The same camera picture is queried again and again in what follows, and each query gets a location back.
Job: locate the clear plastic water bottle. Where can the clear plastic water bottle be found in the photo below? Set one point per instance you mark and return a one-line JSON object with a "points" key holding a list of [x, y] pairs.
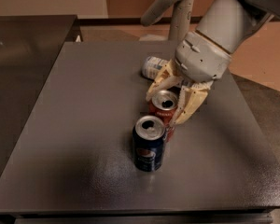
{"points": [[152, 66]]}

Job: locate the dark side table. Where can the dark side table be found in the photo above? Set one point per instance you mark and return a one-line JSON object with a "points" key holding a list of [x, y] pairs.
{"points": [[29, 47]]}

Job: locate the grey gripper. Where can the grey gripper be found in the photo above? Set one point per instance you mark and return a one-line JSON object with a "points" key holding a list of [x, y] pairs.
{"points": [[202, 59]]}

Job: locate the dark blue pepsi can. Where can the dark blue pepsi can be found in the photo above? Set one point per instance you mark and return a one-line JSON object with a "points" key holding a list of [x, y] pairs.
{"points": [[148, 143]]}

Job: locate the red coke can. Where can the red coke can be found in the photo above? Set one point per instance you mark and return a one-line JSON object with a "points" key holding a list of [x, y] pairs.
{"points": [[163, 105]]}

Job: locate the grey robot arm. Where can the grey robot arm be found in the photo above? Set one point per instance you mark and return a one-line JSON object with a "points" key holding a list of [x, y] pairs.
{"points": [[228, 23]]}

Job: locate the grey robot stand background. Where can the grey robot stand background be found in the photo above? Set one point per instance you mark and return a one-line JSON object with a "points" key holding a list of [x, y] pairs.
{"points": [[180, 19]]}

